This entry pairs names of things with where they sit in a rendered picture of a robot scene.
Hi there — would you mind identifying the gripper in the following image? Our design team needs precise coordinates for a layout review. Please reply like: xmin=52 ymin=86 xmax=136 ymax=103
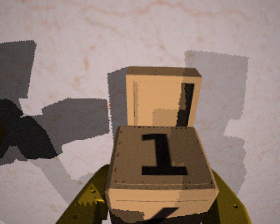
xmin=55 ymin=164 xmax=252 ymax=224

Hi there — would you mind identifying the brown calendar cube with number 1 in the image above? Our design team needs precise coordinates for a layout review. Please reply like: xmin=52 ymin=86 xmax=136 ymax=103
xmin=105 ymin=125 xmax=219 ymax=224

